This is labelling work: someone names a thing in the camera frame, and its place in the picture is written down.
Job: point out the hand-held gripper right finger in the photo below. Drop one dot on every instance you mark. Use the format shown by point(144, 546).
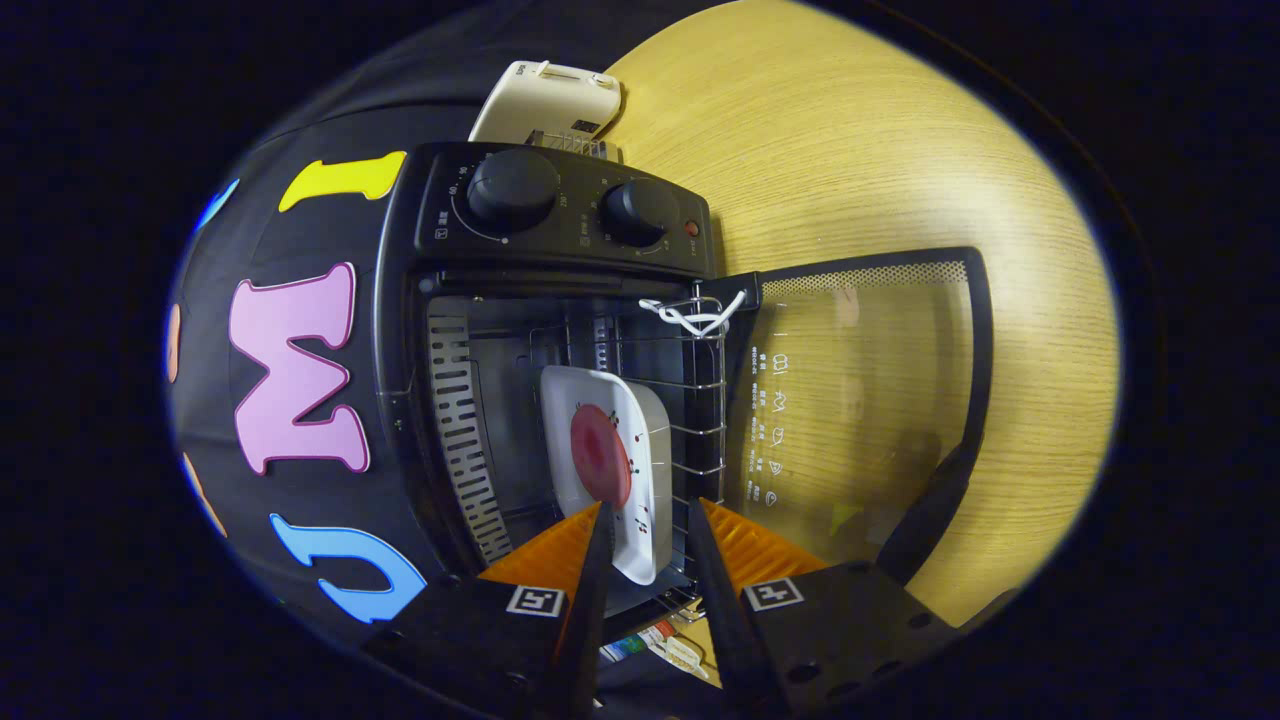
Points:
point(725, 620)

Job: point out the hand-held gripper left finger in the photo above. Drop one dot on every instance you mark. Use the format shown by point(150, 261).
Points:
point(585, 620)

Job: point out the pink round meat slice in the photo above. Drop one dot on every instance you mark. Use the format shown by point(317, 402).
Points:
point(600, 455)

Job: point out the white square plate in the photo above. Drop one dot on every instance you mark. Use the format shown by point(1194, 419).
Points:
point(580, 385)

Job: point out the black toaster oven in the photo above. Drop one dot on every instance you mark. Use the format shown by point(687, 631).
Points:
point(580, 215)

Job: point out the white bread toaster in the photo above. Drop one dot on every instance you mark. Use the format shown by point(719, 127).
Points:
point(540, 105)

